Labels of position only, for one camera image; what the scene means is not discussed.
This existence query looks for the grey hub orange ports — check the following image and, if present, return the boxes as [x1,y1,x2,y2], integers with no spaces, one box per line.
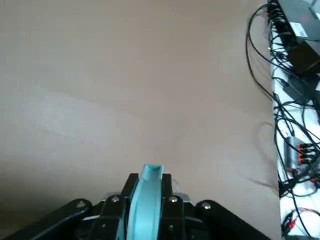
[283,136,316,169]

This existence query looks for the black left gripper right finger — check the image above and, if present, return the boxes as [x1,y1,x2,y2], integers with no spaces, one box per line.
[159,172,271,240]

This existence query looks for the black cable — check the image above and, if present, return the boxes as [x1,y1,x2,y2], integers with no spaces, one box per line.
[246,2,276,102]

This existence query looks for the large black power adapter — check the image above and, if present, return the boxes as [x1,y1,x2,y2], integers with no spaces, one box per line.
[287,41,320,76]

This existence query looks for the flat black power adapter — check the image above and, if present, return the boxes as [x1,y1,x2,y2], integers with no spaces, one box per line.
[281,73,318,103]

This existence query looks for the black box red logo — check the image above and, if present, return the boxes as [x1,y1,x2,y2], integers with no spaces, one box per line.
[267,0,320,42]

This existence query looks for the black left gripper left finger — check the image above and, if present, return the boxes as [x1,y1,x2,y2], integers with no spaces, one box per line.
[0,172,140,240]

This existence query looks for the clear seasoning bottle teal lid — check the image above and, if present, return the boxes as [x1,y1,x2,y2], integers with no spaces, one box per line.
[103,163,193,240]

